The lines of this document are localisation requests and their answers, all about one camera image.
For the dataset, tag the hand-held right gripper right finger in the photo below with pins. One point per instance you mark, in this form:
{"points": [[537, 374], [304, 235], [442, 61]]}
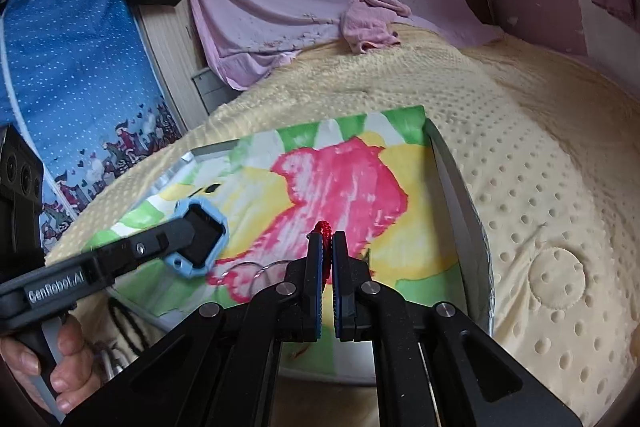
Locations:
{"points": [[341, 292]]}

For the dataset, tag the colourful floral cloth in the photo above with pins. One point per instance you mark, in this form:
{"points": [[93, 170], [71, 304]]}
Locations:
{"points": [[325, 177]]}

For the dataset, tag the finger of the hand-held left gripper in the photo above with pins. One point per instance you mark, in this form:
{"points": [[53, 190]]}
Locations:
{"points": [[145, 244]]}

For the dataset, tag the grey drawer unit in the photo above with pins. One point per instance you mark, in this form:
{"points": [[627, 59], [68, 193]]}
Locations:
{"points": [[212, 89]]}

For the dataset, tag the pink towel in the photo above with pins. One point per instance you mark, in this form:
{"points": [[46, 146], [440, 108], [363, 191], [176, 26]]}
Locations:
{"points": [[367, 22]]}

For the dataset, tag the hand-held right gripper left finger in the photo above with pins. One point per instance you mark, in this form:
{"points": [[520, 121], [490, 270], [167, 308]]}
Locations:
{"points": [[315, 292]]}

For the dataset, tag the yellow dotted blanket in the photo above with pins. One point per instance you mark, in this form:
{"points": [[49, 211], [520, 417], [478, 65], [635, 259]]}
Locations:
{"points": [[530, 147]]}

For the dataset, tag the person's left hand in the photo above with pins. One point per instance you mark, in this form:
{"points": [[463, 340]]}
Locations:
{"points": [[75, 357]]}

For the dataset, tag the blue printed wardrobe cover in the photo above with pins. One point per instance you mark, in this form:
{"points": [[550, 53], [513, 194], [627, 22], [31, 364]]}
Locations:
{"points": [[75, 57]]}

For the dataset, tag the light wooden cabinet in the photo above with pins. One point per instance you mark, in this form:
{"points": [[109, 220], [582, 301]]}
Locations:
{"points": [[170, 49]]}

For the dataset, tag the silver metal tray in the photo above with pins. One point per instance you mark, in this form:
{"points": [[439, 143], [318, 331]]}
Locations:
{"points": [[462, 197]]}

